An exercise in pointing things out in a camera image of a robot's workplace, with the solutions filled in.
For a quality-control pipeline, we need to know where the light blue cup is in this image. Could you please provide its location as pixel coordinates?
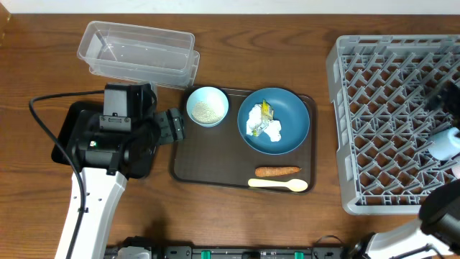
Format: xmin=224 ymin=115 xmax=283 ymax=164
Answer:
xmin=428 ymin=127 xmax=459 ymax=160

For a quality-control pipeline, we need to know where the clear plastic bin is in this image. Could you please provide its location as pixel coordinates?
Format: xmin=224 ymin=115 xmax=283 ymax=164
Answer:
xmin=77 ymin=21 xmax=200 ymax=88

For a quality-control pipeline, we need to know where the pink cup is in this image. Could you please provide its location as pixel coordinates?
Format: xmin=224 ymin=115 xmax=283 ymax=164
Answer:
xmin=451 ymin=162 xmax=460 ymax=179

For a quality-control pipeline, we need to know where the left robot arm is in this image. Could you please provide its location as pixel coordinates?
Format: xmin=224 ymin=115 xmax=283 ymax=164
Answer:
xmin=55 ymin=101 xmax=184 ymax=258

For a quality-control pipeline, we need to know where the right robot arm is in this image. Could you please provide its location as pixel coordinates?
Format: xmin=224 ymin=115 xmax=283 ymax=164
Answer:
xmin=344 ymin=83 xmax=459 ymax=258

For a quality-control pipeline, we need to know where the grey dishwasher rack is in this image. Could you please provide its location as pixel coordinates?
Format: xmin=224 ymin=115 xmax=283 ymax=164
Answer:
xmin=326 ymin=35 xmax=459 ymax=215

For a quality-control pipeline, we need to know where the light blue rice bowl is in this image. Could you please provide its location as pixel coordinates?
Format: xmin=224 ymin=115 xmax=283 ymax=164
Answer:
xmin=185 ymin=86 xmax=229 ymax=127

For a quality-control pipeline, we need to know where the dark brown serving tray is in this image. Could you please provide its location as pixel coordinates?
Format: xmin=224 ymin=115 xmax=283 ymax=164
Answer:
xmin=170 ymin=88 xmax=317 ymax=193

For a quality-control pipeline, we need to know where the yellow snack wrapper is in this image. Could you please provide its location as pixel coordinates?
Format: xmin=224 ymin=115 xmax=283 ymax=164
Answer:
xmin=252 ymin=99 xmax=274 ymax=137

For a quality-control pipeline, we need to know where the orange carrot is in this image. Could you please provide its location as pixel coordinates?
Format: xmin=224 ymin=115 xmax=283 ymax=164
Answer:
xmin=255 ymin=166 xmax=301 ymax=178

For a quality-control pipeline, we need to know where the crumpled white tissue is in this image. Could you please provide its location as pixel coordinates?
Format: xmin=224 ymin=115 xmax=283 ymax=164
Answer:
xmin=246 ymin=100 xmax=282 ymax=142

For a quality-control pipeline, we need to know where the black plastic tray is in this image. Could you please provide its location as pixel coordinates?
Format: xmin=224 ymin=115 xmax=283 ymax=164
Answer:
xmin=51 ymin=101 xmax=165 ymax=180

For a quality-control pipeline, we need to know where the dark blue plate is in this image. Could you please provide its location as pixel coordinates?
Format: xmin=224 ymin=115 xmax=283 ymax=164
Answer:
xmin=236 ymin=88 xmax=311 ymax=155

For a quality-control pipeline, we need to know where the cream plastic spoon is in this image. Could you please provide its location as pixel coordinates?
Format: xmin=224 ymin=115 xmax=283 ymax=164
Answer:
xmin=247 ymin=178 xmax=308 ymax=192

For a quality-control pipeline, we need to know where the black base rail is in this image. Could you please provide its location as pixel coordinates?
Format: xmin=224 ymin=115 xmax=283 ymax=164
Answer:
xmin=103 ymin=236 xmax=347 ymax=259

